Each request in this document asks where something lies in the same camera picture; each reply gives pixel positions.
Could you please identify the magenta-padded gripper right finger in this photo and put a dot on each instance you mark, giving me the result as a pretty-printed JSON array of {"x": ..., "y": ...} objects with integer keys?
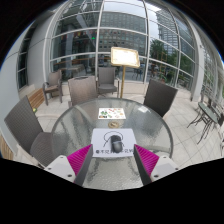
[{"x": 163, "y": 165}]

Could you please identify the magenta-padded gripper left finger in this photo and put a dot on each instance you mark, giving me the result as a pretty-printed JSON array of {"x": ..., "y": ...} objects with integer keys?
[{"x": 60, "y": 165}]

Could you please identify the black computer mouse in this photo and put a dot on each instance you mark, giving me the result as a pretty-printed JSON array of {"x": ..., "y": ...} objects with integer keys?
[{"x": 117, "y": 144}]

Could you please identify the white mouse pad with drawing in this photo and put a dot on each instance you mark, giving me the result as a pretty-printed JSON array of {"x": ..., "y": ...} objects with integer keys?
[{"x": 100, "y": 141}]

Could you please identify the wooden slat bench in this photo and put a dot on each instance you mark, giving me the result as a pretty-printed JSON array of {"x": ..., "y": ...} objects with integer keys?
[
  {"x": 36, "y": 98},
  {"x": 6, "y": 150}
]

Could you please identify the grey wicker chair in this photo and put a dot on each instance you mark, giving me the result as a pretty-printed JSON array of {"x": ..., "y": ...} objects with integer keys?
[
  {"x": 160, "y": 96},
  {"x": 82, "y": 90},
  {"x": 54, "y": 80},
  {"x": 21, "y": 121},
  {"x": 107, "y": 76}
]

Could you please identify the dark metal outdoor furniture group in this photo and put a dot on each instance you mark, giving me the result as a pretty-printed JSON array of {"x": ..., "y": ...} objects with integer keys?
[{"x": 207, "y": 113}]

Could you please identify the colourful picture menu card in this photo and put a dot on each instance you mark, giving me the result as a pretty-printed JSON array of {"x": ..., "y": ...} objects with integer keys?
[{"x": 112, "y": 113}]

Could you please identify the gold framed menu stand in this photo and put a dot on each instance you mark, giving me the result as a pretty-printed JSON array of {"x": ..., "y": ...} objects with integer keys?
[{"x": 125, "y": 56}]

